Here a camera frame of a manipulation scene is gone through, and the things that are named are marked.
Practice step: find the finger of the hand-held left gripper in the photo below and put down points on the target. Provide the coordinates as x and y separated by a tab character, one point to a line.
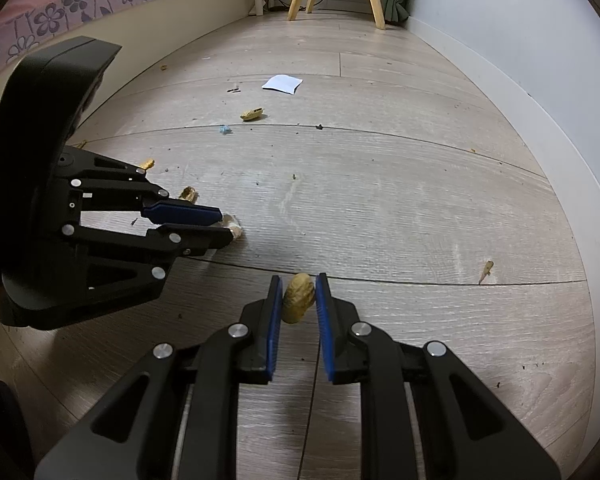
180	212
200	239

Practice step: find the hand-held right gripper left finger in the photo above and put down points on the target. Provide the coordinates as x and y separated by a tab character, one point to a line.
275	330

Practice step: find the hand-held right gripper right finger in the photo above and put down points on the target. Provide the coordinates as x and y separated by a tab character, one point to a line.
324	330

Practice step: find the pale peanut shell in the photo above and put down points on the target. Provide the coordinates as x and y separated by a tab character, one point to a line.
234	227

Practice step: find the whole peanut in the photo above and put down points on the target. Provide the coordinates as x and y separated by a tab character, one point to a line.
299	297

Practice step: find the bed with floral sheet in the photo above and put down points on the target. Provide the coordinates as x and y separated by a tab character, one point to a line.
80	5

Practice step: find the white paper sheet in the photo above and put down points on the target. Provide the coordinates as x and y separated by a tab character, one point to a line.
282	84

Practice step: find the peanut shell fragment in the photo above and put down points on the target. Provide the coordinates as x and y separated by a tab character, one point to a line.
486	270

